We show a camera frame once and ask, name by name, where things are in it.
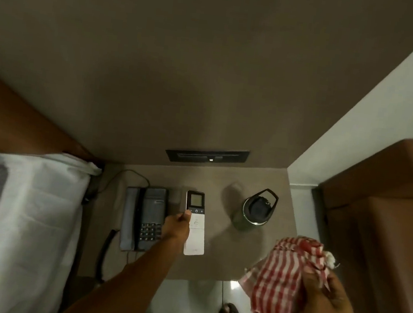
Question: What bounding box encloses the grey telephone handset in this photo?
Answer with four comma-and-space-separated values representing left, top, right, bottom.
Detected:
118, 185, 147, 253

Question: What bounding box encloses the thin black telephone cable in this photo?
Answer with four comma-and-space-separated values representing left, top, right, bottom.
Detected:
86, 165, 152, 212

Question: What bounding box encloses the red white checked cloth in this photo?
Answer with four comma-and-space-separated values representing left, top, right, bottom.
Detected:
235, 231, 344, 313

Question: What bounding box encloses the white remote control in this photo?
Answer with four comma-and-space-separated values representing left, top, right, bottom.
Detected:
179, 190, 212, 258

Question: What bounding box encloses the black steel water bottle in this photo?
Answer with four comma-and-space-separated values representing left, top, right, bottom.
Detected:
233, 186, 280, 234

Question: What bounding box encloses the person's right hand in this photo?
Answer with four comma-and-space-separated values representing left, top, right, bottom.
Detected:
294, 265, 360, 313

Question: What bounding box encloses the brown wooden headboard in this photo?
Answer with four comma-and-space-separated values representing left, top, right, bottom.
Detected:
0, 63, 109, 168

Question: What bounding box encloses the person's left hand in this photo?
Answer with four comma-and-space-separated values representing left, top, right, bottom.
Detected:
160, 209, 193, 245

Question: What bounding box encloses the black coiled telephone cord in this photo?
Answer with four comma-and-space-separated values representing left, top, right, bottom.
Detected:
98, 228, 121, 285

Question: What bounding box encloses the brown wooden cabinet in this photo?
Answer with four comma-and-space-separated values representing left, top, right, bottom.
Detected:
302, 128, 413, 313

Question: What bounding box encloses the person's left forearm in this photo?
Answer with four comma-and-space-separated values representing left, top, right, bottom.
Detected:
56, 220, 182, 313

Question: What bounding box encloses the black wall socket panel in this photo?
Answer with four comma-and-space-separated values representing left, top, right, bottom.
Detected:
164, 141, 250, 172

